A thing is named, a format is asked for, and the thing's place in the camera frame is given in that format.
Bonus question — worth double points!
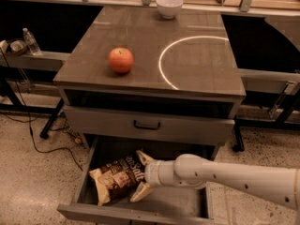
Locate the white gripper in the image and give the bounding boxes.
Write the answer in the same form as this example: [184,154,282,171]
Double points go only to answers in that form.
[130,150,182,203]

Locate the brown chip bag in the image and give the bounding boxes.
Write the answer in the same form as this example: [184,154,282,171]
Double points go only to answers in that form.
[89,153,145,206]

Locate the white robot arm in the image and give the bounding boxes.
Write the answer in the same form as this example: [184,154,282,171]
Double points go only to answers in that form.
[131,151,300,211]

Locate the open grey middle drawer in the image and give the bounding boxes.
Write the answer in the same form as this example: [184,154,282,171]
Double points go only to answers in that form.
[57,136,217,225]

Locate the closed grey top drawer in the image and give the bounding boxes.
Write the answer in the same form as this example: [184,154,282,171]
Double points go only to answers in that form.
[64,106,234,145]

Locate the grey drawer cabinet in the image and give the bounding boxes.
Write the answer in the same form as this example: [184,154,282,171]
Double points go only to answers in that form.
[52,5,248,161]

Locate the red apple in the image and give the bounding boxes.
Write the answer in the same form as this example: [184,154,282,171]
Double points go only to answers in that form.
[108,47,133,74]

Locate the grey side shelf left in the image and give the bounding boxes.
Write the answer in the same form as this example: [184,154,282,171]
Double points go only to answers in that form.
[0,52,69,71]

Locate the grey side shelf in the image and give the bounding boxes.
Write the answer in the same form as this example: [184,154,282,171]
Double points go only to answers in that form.
[239,68,300,95]
[0,52,69,71]

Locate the clear plastic water bottle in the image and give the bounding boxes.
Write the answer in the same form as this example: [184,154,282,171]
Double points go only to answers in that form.
[22,28,41,55]

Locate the grey side shelf right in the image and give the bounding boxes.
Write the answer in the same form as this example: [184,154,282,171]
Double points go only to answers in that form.
[239,68,300,95]

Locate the white bowl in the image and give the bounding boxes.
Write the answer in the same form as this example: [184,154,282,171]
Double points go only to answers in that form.
[156,0,183,19]

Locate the tape roll on shelf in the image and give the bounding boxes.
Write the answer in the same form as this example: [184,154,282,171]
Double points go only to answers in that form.
[6,39,27,56]

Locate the black drawer handle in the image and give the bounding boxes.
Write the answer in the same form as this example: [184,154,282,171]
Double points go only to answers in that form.
[133,120,161,130]

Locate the black floor cable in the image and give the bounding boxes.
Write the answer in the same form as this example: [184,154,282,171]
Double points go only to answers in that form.
[0,47,84,172]

